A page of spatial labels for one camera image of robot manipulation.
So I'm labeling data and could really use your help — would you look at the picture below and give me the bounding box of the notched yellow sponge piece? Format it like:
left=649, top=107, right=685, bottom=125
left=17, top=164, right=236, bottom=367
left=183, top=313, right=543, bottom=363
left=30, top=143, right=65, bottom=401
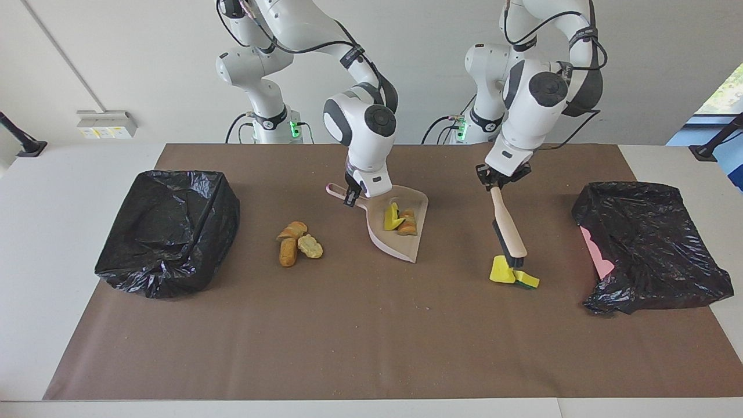
left=383, top=202, right=406, bottom=232

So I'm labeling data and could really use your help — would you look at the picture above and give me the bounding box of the beige handled black bristle brush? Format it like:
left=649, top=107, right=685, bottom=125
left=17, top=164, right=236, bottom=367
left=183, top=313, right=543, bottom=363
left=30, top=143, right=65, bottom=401
left=490, top=186, right=528, bottom=269

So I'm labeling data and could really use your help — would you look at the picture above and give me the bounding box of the orange striped bread piece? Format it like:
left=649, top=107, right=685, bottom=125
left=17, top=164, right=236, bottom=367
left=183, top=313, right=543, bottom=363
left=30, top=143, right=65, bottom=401
left=276, top=221, right=309, bottom=242

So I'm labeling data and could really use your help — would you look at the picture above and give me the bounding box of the beige plastic dustpan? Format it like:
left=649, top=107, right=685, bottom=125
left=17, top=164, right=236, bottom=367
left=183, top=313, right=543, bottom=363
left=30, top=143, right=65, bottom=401
left=326, top=182, right=430, bottom=264

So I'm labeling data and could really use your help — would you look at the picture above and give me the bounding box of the plain yellow sponge chunk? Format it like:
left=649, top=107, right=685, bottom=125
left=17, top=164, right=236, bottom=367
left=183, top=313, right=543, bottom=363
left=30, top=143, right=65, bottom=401
left=489, top=255, right=517, bottom=284

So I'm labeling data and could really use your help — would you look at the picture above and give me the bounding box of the pink plastic bin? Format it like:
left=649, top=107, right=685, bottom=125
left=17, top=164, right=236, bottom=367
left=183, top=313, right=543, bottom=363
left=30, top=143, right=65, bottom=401
left=579, top=225, right=616, bottom=280

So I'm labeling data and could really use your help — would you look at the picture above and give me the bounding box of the black bag lining pink bin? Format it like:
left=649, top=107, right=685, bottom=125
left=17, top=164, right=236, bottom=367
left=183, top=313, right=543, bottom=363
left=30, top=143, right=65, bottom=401
left=571, top=181, right=735, bottom=316

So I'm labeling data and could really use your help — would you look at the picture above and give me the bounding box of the black bag fully covering bin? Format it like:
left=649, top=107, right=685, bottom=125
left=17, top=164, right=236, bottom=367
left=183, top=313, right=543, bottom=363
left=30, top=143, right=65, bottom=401
left=94, top=169, right=241, bottom=300

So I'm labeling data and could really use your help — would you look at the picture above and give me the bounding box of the brown paper table mat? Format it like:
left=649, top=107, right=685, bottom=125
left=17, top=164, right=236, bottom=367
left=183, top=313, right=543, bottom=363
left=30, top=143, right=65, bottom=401
left=42, top=143, right=743, bottom=401

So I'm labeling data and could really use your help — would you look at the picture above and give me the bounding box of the black clamp stand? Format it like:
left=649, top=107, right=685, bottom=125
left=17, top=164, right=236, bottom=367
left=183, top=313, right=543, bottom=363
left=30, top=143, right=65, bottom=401
left=0, top=111, right=48, bottom=158
left=688, top=113, right=743, bottom=162

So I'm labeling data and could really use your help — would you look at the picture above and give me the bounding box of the black framed window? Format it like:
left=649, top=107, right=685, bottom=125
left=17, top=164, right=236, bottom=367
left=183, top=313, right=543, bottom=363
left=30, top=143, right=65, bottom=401
left=694, top=61, right=743, bottom=117

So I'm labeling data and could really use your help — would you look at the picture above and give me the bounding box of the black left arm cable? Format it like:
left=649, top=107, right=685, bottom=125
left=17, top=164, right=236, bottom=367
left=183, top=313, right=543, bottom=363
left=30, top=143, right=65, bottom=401
left=502, top=0, right=609, bottom=150

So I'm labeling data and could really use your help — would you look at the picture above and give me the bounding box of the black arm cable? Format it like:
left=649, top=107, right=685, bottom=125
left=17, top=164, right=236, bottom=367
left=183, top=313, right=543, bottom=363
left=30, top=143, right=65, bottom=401
left=216, top=0, right=400, bottom=114
left=502, top=0, right=609, bottom=150

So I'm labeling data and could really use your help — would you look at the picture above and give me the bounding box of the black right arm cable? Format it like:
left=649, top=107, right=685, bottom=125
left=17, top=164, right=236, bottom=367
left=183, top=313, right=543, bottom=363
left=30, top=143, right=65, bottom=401
left=216, top=0, right=400, bottom=114

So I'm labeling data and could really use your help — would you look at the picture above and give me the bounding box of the white wall socket box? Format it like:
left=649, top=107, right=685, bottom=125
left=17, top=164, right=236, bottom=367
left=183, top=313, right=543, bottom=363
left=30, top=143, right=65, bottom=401
left=76, top=110, right=138, bottom=140

